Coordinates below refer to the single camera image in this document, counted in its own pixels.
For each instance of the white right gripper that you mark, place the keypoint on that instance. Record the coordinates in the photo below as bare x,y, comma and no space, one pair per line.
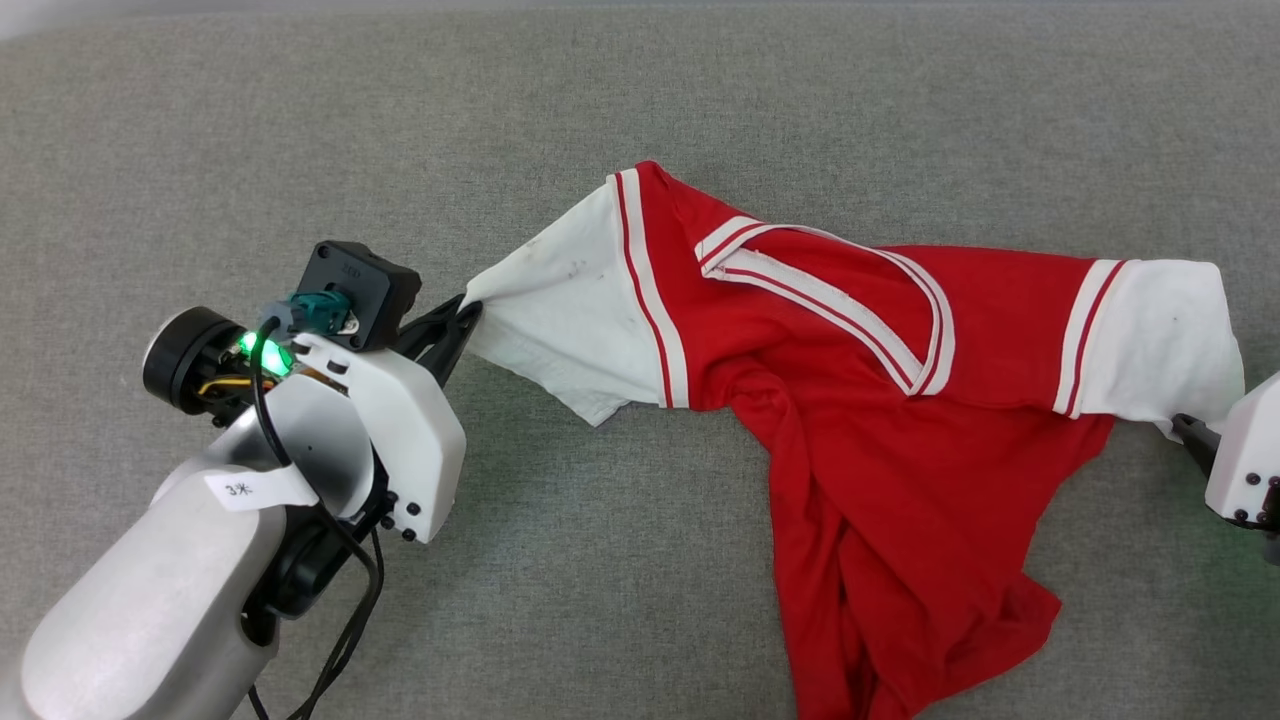
1250,460

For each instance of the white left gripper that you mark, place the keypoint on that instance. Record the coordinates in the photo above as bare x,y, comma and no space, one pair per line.
415,450

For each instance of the red and white shirt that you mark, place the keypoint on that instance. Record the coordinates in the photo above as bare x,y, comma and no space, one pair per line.
860,430

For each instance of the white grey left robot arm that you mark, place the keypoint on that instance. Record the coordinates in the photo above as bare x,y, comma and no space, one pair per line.
160,600

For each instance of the white paper label tag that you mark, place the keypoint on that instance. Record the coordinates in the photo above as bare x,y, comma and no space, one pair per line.
255,488

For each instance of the grey fabric sofa seat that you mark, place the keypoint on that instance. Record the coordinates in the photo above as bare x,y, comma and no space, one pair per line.
640,90

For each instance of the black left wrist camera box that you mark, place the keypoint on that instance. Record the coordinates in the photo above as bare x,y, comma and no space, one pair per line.
375,285

